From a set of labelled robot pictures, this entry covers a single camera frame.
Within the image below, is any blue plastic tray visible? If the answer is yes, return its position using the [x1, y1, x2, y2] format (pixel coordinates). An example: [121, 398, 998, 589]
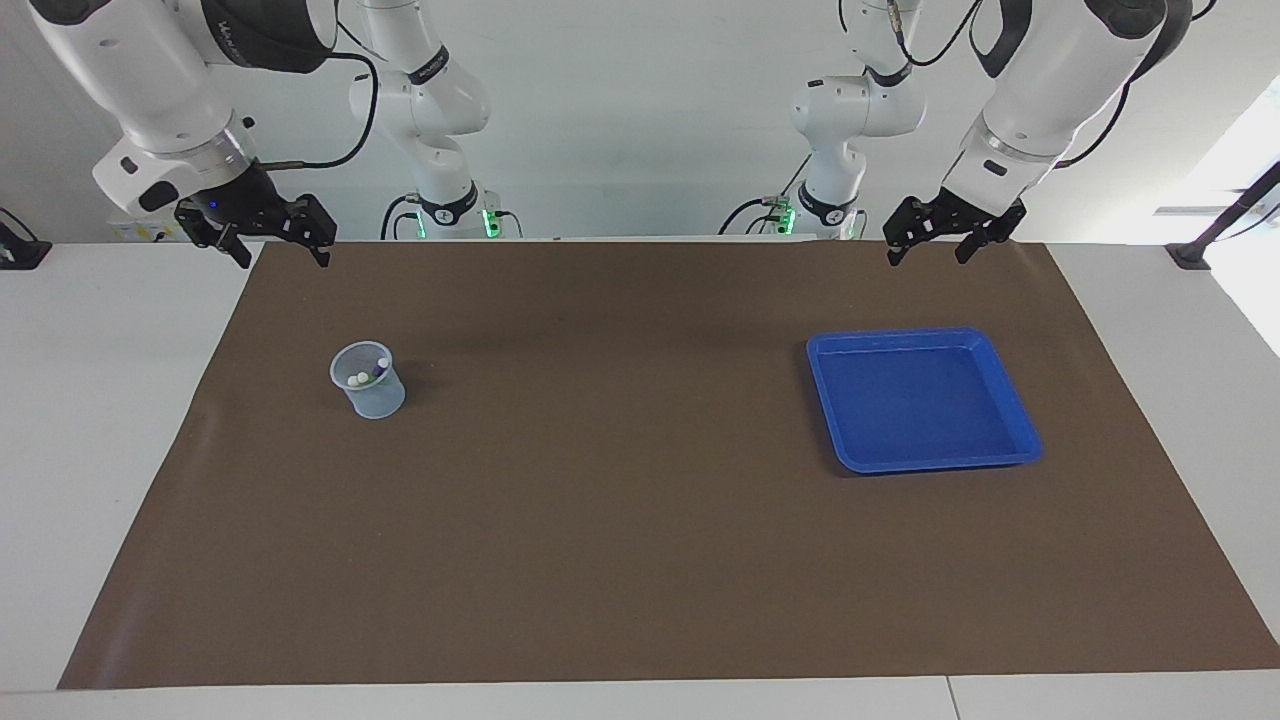
[806, 327, 1044, 475]

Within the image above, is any white power socket box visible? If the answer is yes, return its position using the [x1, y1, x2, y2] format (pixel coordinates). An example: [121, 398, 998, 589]
[110, 215, 186, 243]

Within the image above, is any translucent plastic cup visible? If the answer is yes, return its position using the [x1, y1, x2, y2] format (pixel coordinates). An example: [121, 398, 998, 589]
[329, 341, 407, 420]

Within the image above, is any black table clamp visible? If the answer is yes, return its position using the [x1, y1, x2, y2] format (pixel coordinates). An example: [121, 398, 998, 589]
[0, 208, 53, 271]

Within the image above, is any black clamp stand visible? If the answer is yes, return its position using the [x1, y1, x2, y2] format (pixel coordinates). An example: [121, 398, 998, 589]
[1165, 160, 1280, 271]

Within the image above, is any brown table mat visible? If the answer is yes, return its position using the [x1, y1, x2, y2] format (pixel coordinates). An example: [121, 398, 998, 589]
[57, 240, 1280, 691]

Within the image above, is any black base cable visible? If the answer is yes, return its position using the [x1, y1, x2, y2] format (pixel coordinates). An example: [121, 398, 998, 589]
[380, 193, 426, 241]
[718, 155, 813, 237]

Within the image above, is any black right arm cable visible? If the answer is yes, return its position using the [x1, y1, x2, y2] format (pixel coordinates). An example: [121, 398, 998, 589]
[255, 20, 381, 171]

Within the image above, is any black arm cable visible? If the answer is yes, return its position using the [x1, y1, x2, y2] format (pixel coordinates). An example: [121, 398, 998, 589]
[255, 20, 381, 171]
[838, 0, 1216, 169]

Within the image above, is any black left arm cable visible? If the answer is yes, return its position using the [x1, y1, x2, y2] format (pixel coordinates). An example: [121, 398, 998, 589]
[838, 0, 1216, 169]

